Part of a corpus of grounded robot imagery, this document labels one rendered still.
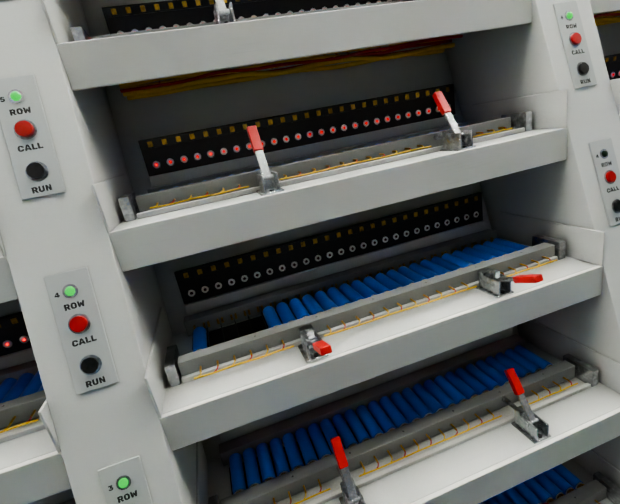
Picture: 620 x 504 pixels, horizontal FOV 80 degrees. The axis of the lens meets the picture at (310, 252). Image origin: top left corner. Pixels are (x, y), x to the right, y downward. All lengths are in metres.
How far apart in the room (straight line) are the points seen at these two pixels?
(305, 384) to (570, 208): 0.46
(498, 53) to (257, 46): 0.41
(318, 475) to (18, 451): 0.34
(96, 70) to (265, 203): 0.23
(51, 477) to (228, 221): 0.31
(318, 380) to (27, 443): 0.31
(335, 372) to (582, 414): 0.38
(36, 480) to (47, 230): 0.25
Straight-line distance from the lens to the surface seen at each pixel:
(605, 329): 0.71
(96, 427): 0.47
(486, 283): 0.57
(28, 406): 0.56
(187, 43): 0.50
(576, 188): 0.66
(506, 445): 0.62
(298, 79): 0.71
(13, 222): 0.47
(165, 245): 0.43
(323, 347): 0.39
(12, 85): 0.50
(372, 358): 0.47
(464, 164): 0.54
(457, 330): 0.52
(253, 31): 0.51
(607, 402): 0.72
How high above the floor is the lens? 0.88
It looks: 1 degrees down
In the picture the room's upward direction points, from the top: 15 degrees counter-clockwise
